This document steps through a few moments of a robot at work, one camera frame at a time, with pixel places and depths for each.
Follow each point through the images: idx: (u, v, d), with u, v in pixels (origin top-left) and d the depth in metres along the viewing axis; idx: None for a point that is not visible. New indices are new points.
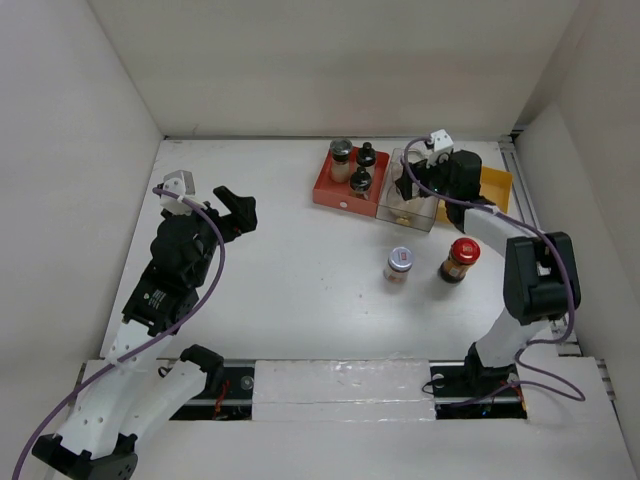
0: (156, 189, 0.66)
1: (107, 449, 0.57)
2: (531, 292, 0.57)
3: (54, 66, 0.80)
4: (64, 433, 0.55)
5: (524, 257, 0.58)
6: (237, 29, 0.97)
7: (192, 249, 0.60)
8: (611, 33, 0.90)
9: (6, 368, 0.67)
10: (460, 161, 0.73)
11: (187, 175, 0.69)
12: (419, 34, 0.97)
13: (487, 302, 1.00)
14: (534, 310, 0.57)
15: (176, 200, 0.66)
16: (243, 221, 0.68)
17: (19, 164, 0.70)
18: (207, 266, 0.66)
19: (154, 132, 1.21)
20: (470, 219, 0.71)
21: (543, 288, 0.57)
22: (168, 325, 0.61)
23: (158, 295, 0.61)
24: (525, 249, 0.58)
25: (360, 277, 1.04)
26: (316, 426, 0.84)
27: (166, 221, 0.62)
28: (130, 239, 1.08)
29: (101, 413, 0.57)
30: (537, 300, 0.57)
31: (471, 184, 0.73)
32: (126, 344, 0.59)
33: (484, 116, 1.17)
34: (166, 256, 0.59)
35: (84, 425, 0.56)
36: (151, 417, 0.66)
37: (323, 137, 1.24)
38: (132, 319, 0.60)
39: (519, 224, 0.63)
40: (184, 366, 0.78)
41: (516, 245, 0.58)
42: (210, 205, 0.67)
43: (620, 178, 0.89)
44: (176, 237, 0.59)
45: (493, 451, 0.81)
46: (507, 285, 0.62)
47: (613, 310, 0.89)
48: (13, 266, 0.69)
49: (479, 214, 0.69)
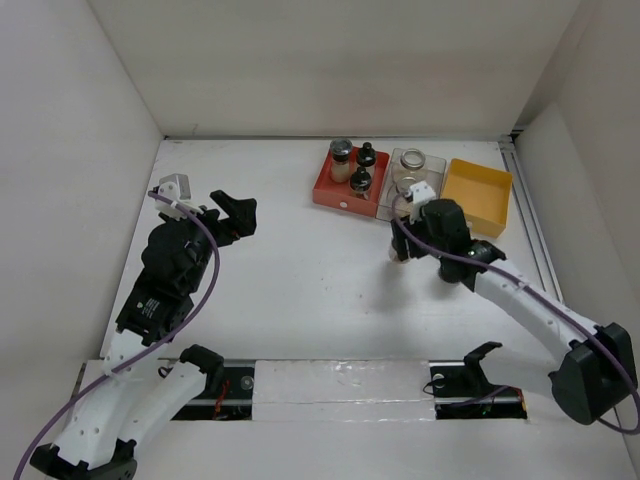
0: (150, 192, 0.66)
1: (105, 458, 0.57)
2: (596, 400, 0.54)
3: (54, 65, 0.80)
4: (60, 444, 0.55)
5: (589, 370, 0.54)
6: (237, 29, 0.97)
7: (185, 257, 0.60)
8: (612, 31, 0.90)
9: (7, 369, 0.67)
10: (437, 210, 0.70)
11: (183, 178, 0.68)
12: (419, 32, 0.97)
13: (488, 303, 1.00)
14: (599, 414, 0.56)
15: (170, 206, 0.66)
16: (241, 225, 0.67)
17: (18, 165, 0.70)
18: (201, 272, 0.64)
19: (154, 132, 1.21)
20: (493, 289, 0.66)
21: (606, 389, 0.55)
22: (163, 334, 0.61)
23: (152, 304, 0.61)
24: (587, 361, 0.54)
25: (359, 278, 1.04)
26: (316, 426, 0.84)
27: (159, 227, 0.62)
28: (130, 240, 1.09)
29: (98, 423, 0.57)
30: (601, 402, 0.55)
31: (459, 230, 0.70)
32: (119, 354, 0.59)
33: (484, 115, 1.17)
34: (158, 266, 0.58)
35: (81, 436, 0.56)
36: (150, 422, 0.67)
37: (323, 137, 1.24)
38: (125, 328, 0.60)
39: (562, 314, 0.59)
40: (184, 367, 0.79)
41: (578, 361, 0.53)
42: (206, 208, 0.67)
43: (621, 178, 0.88)
44: (167, 247, 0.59)
45: (492, 451, 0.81)
46: (558, 383, 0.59)
47: (613, 311, 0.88)
48: (13, 268, 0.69)
49: (501, 284, 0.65)
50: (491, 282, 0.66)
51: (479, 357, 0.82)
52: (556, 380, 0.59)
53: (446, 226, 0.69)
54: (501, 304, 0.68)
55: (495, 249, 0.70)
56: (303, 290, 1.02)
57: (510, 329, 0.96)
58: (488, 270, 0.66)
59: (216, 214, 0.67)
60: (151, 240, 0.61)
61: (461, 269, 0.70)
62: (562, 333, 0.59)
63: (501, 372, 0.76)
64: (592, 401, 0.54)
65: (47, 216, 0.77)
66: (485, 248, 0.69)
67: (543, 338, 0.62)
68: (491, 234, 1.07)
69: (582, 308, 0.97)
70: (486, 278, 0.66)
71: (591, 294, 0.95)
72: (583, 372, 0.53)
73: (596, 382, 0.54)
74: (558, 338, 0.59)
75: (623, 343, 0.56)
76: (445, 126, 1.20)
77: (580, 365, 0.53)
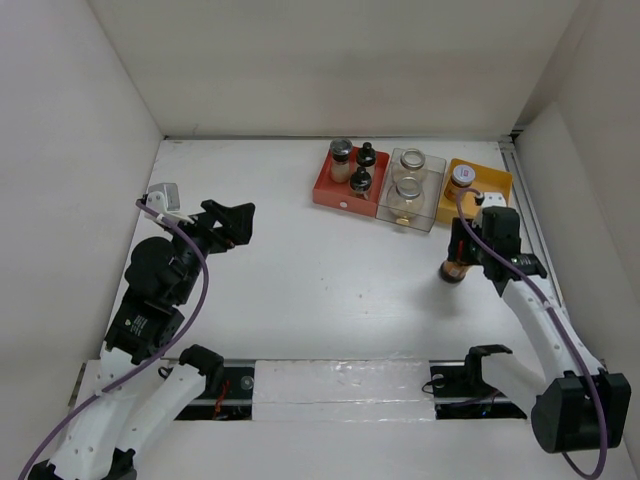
0: (138, 201, 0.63)
1: (101, 472, 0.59)
2: (563, 432, 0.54)
3: (56, 66, 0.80)
4: (56, 462, 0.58)
5: (573, 402, 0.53)
6: (236, 30, 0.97)
7: (171, 273, 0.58)
8: (612, 31, 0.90)
9: (7, 369, 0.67)
10: (494, 212, 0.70)
11: (171, 186, 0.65)
12: (418, 32, 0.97)
13: (488, 302, 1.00)
14: (562, 447, 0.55)
15: (155, 218, 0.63)
16: (236, 234, 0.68)
17: (19, 165, 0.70)
18: (189, 286, 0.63)
19: (154, 132, 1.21)
20: (518, 300, 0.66)
21: (579, 431, 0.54)
22: (152, 351, 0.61)
23: (140, 322, 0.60)
24: (574, 396, 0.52)
25: (360, 277, 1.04)
26: (317, 425, 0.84)
27: (143, 243, 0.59)
28: (130, 240, 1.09)
29: (91, 442, 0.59)
30: (570, 439, 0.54)
31: (511, 236, 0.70)
32: (110, 372, 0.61)
33: (484, 116, 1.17)
34: (142, 285, 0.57)
35: (75, 454, 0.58)
36: (148, 431, 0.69)
37: (323, 137, 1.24)
38: (115, 347, 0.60)
39: (571, 345, 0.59)
40: (183, 370, 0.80)
41: (564, 389, 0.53)
42: (196, 218, 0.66)
43: (620, 177, 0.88)
44: (151, 265, 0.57)
45: (493, 453, 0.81)
46: (536, 409, 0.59)
47: (613, 310, 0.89)
48: (13, 268, 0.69)
49: (526, 299, 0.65)
50: (518, 293, 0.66)
51: (486, 349, 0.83)
52: (538, 403, 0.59)
53: (496, 228, 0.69)
54: (521, 320, 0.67)
55: (539, 266, 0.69)
56: (303, 290, 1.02)
57: (509, 329, 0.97)
58: (522, 280, 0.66)
59: (209, 224, 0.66)
60: (133, 257, 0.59)
61: (497, 271, 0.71)
62: (564, 363, 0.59)
63: (497, 376, 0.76)
64: (561, 433, 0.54)
65: (46, 216, 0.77)
66: (529, 260, 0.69)
67: (543, 361, 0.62)
68: None
69: (582, 308, 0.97)
70: (516, 286, 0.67)
71: (591, 293, 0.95)
72: (565, 400, 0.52)
73: (574, 417, 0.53)
74: (556, 366, 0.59)
75: (617, 398, 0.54)
76: (445, 126, 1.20)
77: (565, 393, 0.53)
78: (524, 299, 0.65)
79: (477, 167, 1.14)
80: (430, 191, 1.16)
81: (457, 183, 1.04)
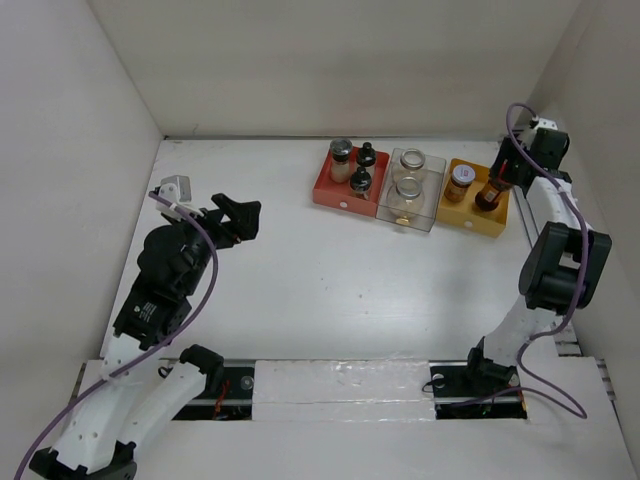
0: (151, 192, 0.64)
1: (103, 461, 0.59)
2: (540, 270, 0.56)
3: (56, 66, 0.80)
4: (60, 447, 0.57)
5: (555, 243, 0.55)
6: (235, 30, 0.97)
7: (181, 261, 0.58)
8: (611, 31, 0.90)
9: (7, 369, 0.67)
10: (545, 129, 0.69)
11: (184, 179, 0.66)
12: (418, 32, 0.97)
13: (488, 301, 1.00)
14: (535, 290, 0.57)
15: (169, 208, 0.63)
16: (243, 229, 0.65)
17: (19, 166, 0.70)
18: (197, 276, 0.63)
19: (154, 132, 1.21)
20: (536, 188, 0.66)
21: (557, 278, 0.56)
22: (159, 337, 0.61)
23: (149, 308, 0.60)
24: (558, 238, 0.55)
25: (360, 276, 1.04)
26: (316, 425, 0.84)
27: (157, 229, 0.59)
28: (130, 239, 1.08)
29: (96, 429, 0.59)
30: (548, 284, 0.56)
31: (550, 154, 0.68)
32: (118, 358, 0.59)
33: (484, 115, 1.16)
34: (154, 270, 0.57)
35: (79, 440, 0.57)
36: (149, 424, 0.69)
37: (323, 137, 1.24)
38: (123, 333, 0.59)
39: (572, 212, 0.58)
40: (183, 368, 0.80)
41: (551, 230, 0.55)
42: (206, 211, 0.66)
43: (621, 176, 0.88)
44: (163, 250, 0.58)
45: (494, 451, 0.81)
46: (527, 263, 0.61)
47: (614, 310, 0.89)
48: (12, 268, 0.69)
49: (545, 187, 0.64)
50: (538, 184, 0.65)
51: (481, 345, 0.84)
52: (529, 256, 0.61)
53: (544, 142, 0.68)
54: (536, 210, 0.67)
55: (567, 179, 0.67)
56: (302, 290, 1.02)
57: None
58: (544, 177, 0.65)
59: (218, 218, 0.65)
60: (145, 244, 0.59)
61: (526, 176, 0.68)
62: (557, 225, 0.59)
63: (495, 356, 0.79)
64: (539, 273, 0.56)
65: (46, 215, 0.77)
66: (559, 174, 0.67)
67: None
68: (492, 233, 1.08)
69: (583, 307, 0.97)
70: (539, 181, 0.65)
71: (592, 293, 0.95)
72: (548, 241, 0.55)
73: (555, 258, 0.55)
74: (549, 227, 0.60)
75: (601, 256, 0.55)
76: (446, 126, 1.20)
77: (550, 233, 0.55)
78: (541, 187, 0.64)
79: (477, 167, 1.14)
80: (430, 190, 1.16)
81: (457, 183, 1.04)
